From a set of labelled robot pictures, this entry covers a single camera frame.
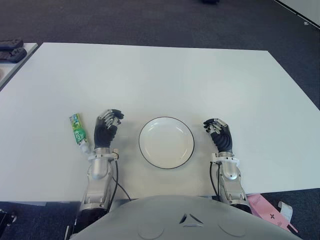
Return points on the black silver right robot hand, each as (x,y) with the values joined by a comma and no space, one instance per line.
(223,140)

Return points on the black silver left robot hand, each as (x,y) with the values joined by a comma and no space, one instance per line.
(101,135)

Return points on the green toothpaste tube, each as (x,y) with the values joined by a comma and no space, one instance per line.
(78,132)

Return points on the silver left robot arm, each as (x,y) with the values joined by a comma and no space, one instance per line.
(98,170)

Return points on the white plate with black rim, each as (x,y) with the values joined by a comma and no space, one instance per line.
(166,143)

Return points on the pink cardboard box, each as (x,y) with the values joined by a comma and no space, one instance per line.
(262,207)

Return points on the grey robot torso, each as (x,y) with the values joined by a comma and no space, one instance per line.
(187,220)

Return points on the white paper receipt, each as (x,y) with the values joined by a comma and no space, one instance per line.
(286,211)

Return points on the white side table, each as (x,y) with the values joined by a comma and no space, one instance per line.
(13,67)

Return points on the black game controller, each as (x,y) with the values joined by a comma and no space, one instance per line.
(12,55)
(11,43)

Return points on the white desk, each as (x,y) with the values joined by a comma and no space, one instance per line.
(305,10)

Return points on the black equipment frame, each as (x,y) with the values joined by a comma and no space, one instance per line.
(6,216)

